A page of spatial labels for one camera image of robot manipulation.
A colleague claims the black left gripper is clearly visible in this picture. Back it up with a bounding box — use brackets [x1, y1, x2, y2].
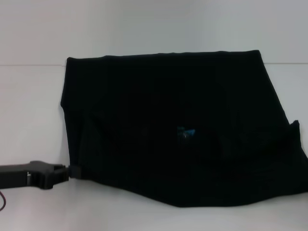
[0, 160, 82, 191]

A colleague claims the black shirt with FREE print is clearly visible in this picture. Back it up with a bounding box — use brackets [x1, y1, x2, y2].
[60, 50, 308, 208]

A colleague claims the grey cable with metal plug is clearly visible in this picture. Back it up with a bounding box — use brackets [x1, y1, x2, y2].
[0, 191, 8, 213]

